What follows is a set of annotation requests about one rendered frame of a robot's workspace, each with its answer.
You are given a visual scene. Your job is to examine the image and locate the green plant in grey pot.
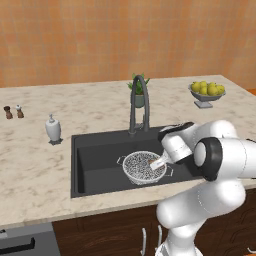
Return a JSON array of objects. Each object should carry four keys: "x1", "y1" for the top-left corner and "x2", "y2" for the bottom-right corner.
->
[{"x1": 126, "y1": 72, "x2": 151, "y2": 109}]

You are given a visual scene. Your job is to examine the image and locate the white soap dispenser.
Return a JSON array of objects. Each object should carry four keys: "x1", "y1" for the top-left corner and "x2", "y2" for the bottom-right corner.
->
[{"x1": 44, "y1": 113, "x2": 64, "y2": 146}]

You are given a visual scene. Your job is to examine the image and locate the grey dishwasher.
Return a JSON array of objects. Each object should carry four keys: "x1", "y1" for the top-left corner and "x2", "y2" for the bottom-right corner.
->
[{"x1": 0, "y1": 222, "x2": 62, "y2": 256}]

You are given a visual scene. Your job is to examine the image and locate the grey pedestal fruit bowl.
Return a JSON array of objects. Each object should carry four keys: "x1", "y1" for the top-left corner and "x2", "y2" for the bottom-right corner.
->
[{"x1": 188, "y1": 83, "x2": 227, "y2": 110}]

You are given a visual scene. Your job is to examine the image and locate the dark grey sink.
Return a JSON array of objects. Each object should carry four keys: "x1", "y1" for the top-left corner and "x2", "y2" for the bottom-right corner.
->
[{"x1": 70, "y1": 125, "x2": 205, "y2": 199}]

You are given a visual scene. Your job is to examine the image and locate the dark grey arched faucet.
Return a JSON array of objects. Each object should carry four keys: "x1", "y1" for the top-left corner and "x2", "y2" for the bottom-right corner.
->
[{"x1": 128, "y1": 75, "x2": 151, "y2": 136}]

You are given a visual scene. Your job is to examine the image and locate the brown white-topped salt shaker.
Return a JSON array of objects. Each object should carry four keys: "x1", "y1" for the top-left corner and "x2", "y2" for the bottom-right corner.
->
[{"x1": 15, "y1": 104, "x2": 25, "y2": 119}]

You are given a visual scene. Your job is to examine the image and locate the dark wood cupboard door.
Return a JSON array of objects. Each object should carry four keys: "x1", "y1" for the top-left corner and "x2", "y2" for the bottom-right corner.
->
[
  {"x1": 151, "y1": 188, "x2": 256, "y2": 256},
  {"x1": 52, "y1": 204, "x2": 153, "y2": 256}
]

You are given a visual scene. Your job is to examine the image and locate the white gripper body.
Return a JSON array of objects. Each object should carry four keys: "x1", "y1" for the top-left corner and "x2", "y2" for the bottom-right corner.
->
[{"x1": 149, "y1": 156, "x2": 168, "y2": 172}]

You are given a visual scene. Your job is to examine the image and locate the brown pepper shaker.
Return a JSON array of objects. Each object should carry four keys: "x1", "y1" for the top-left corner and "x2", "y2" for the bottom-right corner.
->
[{"x1": 3, "y1": 105, "x2": 14, "y2": 120}]

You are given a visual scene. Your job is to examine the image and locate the black dishwasher handle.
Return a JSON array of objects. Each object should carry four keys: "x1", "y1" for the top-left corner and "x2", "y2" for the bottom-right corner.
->
[{"x1": 0, "y1": 236, "x2": 36, "y2": 256}]

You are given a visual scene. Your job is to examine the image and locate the white speckled metal colander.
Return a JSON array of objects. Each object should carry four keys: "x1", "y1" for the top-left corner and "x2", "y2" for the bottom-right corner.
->
[{"x1": 116, "y1": 150, "x2": 175, "y2": 186}]

